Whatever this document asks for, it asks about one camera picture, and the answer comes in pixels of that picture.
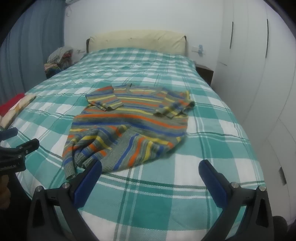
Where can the cream padded headboard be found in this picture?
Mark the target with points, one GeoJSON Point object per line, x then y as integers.
{"type": "Point", "coordinates": [138, 40]}

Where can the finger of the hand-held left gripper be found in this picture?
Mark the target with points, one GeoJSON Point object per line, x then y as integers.
{"type": "Point", "coordinates": [9, 133]}
{"type": "Point", "coordinates": [25, 147]}

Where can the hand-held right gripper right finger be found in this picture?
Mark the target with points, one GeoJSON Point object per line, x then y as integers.
{"type": "Point", "coordinates": [212, 183]}

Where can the cream patterned pillow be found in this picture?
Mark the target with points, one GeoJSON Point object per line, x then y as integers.
{"type": "Point", "coordinates": [20, 107]}

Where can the striped knit sweater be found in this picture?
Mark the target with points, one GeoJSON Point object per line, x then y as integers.
{"type": "Point", "coordinates": [129, 120]}

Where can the pile of colourful clothes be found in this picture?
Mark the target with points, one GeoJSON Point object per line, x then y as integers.
{"type": "Point", "coordinates": [57, 60]}

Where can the green plaid bedspread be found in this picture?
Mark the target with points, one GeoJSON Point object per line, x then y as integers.
{"type": "Point", "coordinates": [150, 197]}

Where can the red folded cloth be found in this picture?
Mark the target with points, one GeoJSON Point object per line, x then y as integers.
{"type": "Point", "coordinates": [10, 104]}

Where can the blue curtain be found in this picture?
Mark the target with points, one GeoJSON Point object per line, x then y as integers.
{"type": "Point", "coordinates": [30, 46]}

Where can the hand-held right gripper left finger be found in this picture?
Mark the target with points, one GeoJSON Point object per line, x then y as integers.
{"type": "Point", "coordinates": [89, 178]}

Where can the dark wooden nightstand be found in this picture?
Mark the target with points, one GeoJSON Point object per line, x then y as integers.
{"type": "Point", "coordinates": [204, 73]}

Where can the white wardrobe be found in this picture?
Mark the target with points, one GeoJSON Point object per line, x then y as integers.
{"type": "Point", "coordinates": [254, 69]}

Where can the wall socket with blue plug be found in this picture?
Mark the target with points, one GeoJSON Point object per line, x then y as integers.
{"type": "Point", "coordinates": [199, 49]}

